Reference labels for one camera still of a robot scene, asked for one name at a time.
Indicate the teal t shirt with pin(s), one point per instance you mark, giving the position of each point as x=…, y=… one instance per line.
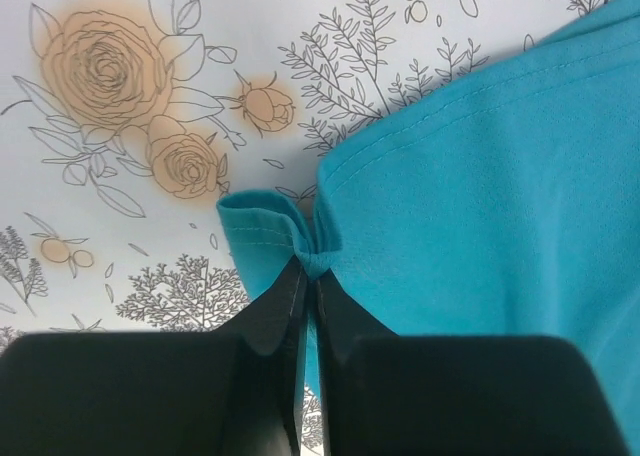
x=506, y=202

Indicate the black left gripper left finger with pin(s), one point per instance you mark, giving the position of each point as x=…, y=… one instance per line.
x=236, y=390

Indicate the floral tablecloth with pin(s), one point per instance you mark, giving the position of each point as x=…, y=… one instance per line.
x=125, y=122

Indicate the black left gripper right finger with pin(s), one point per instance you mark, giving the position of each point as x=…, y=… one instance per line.
x=386, y=394

